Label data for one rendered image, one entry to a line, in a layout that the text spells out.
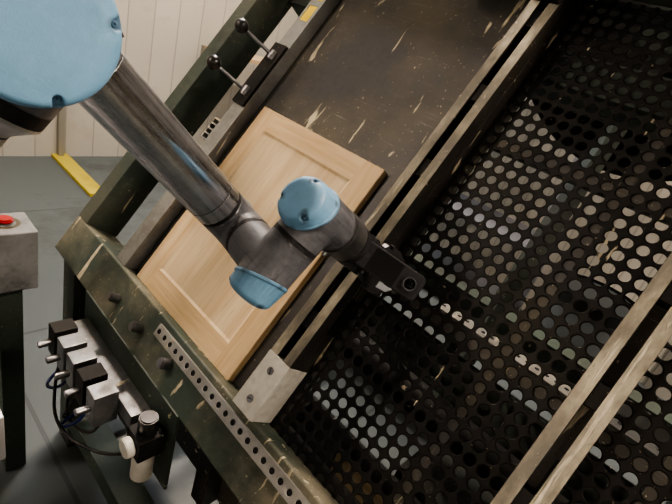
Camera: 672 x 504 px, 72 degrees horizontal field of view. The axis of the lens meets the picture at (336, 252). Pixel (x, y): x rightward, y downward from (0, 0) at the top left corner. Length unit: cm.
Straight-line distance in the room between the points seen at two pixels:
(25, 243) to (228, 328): 62
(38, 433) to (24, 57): 183
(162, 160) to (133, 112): 7
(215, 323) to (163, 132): 58
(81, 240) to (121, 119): 94
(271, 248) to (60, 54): 34
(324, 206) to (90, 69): 31
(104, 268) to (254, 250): 79
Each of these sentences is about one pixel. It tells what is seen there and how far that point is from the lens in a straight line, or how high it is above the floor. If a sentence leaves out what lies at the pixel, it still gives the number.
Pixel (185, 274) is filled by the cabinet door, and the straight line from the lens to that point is 122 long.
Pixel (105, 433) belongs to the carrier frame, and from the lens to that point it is 188.
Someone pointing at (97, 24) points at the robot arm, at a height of 156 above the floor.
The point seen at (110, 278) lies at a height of 87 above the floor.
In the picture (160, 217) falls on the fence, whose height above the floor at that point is 104.
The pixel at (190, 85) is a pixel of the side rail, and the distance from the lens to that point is 152.
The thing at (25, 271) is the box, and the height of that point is 81.
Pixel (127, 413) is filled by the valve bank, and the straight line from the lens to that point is 119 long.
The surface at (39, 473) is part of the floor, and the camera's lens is 204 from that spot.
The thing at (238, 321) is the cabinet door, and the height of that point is 98.
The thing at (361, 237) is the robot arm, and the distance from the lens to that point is 70.
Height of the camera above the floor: 162
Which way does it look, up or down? 25 degrees down
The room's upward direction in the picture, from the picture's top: 18 degrees clockwise
